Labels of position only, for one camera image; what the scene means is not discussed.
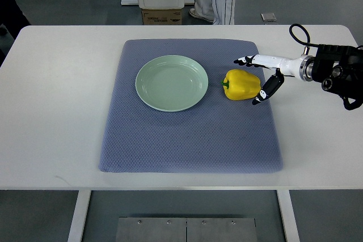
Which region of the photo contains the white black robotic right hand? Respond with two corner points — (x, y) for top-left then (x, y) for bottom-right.
(234, 54), (314, 105)

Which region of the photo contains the yellow bell pepper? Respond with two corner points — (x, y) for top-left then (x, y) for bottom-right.
(221, 69), (261, 101)

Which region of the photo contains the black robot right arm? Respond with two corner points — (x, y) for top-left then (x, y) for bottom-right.
(303, 44), (362, 111)

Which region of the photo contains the small grey floor plate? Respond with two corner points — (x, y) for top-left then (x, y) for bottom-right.
(260, 12), (277, 22)

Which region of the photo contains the light green plate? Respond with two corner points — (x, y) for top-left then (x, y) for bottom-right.
(135, 55), (209, 112)

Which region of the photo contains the blue grey textured mat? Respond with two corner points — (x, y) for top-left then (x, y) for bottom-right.
(99, 39), (283, 173)

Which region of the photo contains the right white table leg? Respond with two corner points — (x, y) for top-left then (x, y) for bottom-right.
(277, 190), (300, 242)

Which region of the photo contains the white table leg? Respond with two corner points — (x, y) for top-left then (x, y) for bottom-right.
(67, 189), (91, 242)
(277, 190), (300, 242)

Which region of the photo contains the cardboard box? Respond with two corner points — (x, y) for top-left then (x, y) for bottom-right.
(141, 9), (182, 26)

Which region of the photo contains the white base crossbar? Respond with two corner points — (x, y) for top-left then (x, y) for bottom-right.
(120, 0), (195, 6)

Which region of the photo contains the left white table leg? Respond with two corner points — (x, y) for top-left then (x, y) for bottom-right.
(67, 189), (91, 242)

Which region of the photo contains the person in dark clothes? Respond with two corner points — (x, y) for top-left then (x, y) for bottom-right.
(1, 0), (31, 40)

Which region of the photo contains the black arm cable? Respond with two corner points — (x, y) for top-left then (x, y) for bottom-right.
(289, 23), (321, 48)

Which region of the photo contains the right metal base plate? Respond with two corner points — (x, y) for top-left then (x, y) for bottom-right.
(187, 218), (258, 241)

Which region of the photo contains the metal base plate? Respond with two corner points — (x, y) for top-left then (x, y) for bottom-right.
(116, 217), (187, 241)
(187, 218), (258, 241)

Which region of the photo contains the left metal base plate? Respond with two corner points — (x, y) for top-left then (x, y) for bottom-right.
(116, 217), (187, 241)

